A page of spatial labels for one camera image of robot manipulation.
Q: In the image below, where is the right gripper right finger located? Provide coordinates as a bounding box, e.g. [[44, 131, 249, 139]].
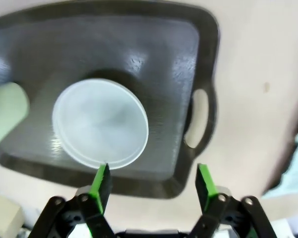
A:
[[186, 163, 276, 238]]

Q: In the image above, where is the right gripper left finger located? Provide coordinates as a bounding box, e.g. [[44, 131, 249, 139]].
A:
[[32, 162, 115, 238]]

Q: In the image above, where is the black plastic serving tray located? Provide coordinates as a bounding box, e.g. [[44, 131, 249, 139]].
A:
[[0, 6, 221, 200]]

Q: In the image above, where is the pale blue round bowl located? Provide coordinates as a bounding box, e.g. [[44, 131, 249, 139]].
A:
[[51, 77, 149, 171]]

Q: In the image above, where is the teal cloth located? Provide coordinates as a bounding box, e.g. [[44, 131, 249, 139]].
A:
[[260, 122, 298, 200]]

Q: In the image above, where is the beige box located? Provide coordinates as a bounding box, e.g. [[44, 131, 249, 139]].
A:
[[0, 192, 25, 234]]

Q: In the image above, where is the tall plastic cup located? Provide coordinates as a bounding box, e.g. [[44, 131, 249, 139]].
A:
[[0, 81, 30, 151]]

